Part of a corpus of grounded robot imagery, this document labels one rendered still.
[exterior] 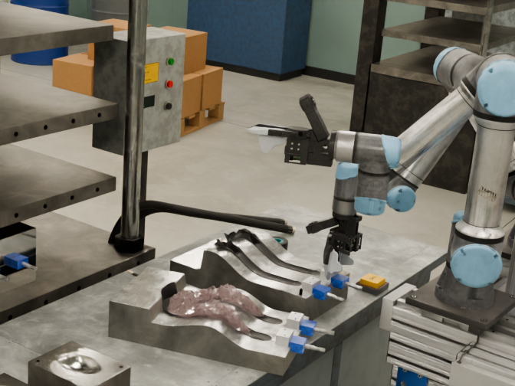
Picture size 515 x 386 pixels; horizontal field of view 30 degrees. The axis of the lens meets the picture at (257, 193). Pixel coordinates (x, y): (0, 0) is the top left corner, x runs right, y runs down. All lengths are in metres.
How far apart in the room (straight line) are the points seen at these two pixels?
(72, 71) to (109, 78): 4.63
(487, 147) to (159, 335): 1.01
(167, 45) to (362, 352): 1.24
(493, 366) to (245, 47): 7.83
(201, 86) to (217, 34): 2.45
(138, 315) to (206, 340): 0.20
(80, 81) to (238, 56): 2.58
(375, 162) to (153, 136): 1.33
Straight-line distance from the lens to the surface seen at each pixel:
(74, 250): 3.28
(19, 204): 2.96
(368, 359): 3.27
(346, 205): 2.79
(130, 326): 2.64
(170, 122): 3.48
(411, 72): 6.83
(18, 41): 2.85
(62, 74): 8.01
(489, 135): 2.23
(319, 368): 2.95
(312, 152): 2.28
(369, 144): 2.25
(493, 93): 2.18
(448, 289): 2.49
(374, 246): 3.45
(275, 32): 9.77
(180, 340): 2.60
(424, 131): 2.37
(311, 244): 3.41
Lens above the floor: 2.05
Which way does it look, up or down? 19 degrees down
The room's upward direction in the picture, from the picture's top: 5 degrees clockwise
